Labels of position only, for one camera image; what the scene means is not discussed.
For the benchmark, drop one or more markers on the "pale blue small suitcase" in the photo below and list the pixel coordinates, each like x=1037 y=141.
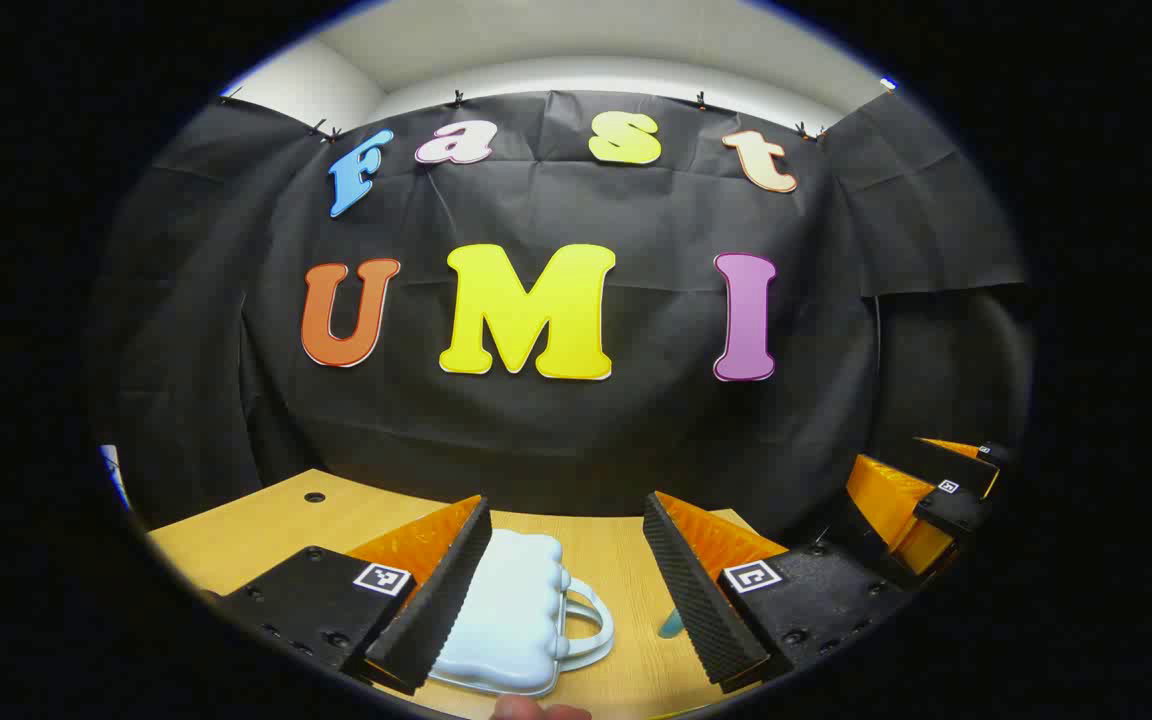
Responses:
x=511 y=600

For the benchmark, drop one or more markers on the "teal squeeze tube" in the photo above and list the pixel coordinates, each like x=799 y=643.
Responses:
x=673 y=623

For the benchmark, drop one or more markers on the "white and blue sign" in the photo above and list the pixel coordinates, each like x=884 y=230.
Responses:
x=114 y=475

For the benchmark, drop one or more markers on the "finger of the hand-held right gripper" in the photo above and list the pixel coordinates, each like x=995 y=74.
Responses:
x=886 y=505
x=961 y=465

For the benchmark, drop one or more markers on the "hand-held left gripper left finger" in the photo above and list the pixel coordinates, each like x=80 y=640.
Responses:
x=441 y=600

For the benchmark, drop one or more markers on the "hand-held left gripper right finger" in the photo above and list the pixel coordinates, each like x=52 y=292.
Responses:
x=696 y=590

